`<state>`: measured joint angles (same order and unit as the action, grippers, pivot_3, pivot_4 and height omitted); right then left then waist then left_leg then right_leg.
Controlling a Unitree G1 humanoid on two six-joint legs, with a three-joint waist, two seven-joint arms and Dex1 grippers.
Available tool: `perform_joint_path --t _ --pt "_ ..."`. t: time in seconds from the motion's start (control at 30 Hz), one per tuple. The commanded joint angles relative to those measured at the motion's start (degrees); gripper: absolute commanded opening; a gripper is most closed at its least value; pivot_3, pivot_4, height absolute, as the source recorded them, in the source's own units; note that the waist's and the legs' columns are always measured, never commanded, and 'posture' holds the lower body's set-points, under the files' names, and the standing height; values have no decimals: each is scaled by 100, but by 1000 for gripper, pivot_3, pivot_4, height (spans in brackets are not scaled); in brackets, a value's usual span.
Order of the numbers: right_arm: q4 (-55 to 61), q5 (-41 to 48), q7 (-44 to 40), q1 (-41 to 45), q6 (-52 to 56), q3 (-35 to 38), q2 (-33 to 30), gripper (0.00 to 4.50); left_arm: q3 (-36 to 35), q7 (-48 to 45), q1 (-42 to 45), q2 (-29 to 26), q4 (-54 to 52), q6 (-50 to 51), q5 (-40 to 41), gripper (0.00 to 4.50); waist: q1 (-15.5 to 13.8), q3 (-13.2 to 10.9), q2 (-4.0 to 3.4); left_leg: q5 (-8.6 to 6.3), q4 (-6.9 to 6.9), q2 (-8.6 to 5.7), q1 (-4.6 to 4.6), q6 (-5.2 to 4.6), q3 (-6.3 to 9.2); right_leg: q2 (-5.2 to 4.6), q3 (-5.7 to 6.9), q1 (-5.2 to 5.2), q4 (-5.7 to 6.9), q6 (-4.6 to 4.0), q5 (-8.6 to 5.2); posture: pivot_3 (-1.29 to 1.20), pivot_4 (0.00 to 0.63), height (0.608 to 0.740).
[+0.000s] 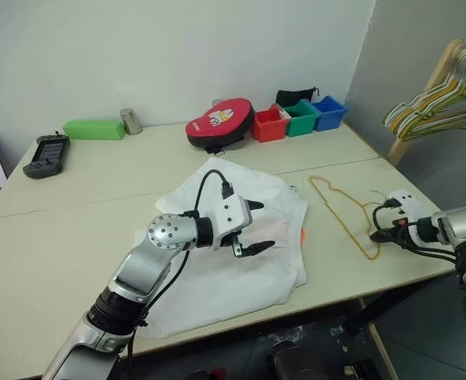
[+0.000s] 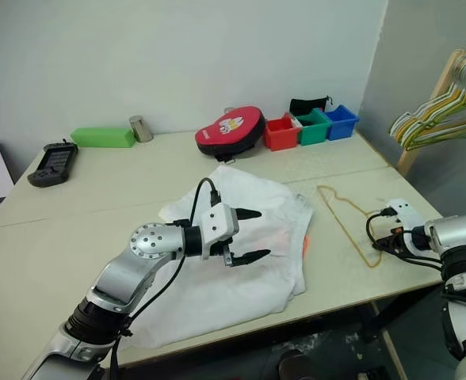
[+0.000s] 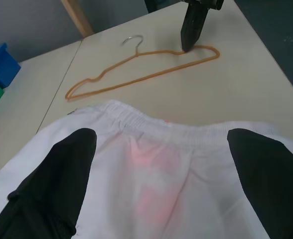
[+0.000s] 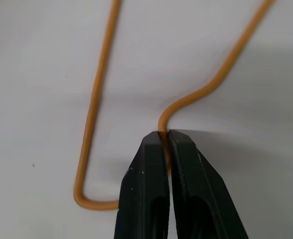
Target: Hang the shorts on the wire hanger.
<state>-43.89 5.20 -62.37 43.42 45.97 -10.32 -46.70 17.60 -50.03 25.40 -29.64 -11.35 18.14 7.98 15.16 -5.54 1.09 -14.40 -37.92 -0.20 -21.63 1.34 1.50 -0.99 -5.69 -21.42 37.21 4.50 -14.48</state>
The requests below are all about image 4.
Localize orange wire hanger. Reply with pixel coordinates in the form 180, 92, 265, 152
73, 0, 277, 212

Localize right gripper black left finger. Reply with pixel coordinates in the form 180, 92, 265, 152
113, 131, 172, 239

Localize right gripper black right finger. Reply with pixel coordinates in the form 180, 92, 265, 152
166, 130, 243, 239

